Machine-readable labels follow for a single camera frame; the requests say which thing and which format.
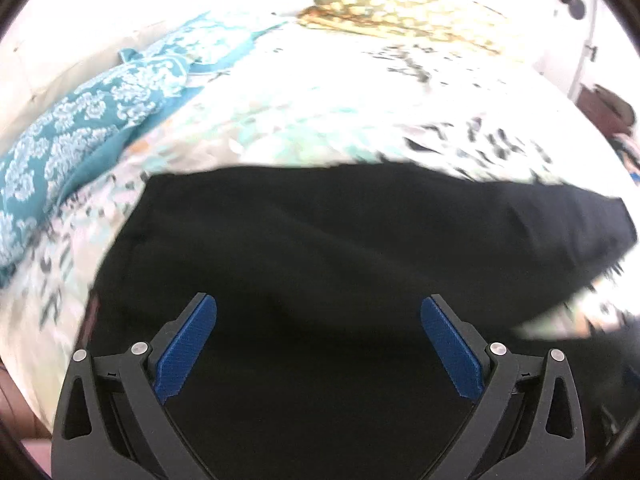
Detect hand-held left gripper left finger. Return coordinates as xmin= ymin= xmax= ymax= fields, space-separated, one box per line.
xmin=50 ymin=292 xmax=218 ymax=480

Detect brown cloth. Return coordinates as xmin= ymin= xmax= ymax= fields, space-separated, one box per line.
xmin=577 ymin=82 xmax=636 ymax=141

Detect black pants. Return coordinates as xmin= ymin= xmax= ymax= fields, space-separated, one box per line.
xmin=82 ymin=162 xmax=638 ymax=480

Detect teal white patterned cloth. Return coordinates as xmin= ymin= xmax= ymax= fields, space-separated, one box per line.
xmin=0 ymin=12 xmax=281 ymax=288

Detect white padded headboard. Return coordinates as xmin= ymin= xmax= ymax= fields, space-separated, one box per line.
xmin=5 ymin=22 xmax=156 ymax=131

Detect yellow orange floral pillow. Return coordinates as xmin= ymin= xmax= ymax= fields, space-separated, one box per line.
xmin=297 ymin=0 xmax=506 ymax=56

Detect floral leaf print bedsheet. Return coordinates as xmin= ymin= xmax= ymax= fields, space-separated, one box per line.
xmin=0 ymin=10 xmax=640 ymax=436

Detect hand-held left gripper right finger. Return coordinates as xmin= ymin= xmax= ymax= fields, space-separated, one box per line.
xmin=420 ymin=294 xmax=586 ymax=480

